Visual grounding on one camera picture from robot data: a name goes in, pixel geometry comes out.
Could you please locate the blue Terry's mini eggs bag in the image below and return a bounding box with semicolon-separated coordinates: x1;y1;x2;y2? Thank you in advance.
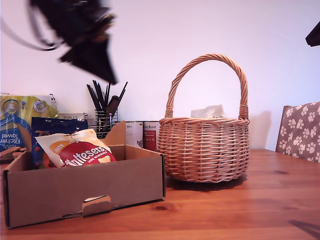
31;116;89;170

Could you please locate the red white Maltesers bag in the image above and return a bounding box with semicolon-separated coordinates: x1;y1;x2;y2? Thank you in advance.
34;128;118;169

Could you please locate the white Galaxy egg bag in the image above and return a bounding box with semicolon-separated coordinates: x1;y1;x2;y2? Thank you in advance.
191;104;225;119

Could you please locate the white Porlex box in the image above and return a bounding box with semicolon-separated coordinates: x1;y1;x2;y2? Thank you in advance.
58;112;88;120

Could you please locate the brown cardboard box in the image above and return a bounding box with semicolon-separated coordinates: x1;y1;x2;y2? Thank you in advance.
2;120;166;230

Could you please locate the kitchen towel pack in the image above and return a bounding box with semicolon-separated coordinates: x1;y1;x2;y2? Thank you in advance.
0;94;60;154

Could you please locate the red and white tin can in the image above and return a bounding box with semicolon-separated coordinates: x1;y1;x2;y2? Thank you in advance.
143;121;161;152

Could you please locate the round cork coaster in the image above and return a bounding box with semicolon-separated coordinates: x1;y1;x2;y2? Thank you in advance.
0;147;21;161

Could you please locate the wire utensil holder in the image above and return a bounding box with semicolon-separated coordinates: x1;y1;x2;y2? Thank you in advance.
86;109;118;140

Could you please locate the woven wicker basket with handle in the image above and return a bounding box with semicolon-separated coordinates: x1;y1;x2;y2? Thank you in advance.
156;53;251;183

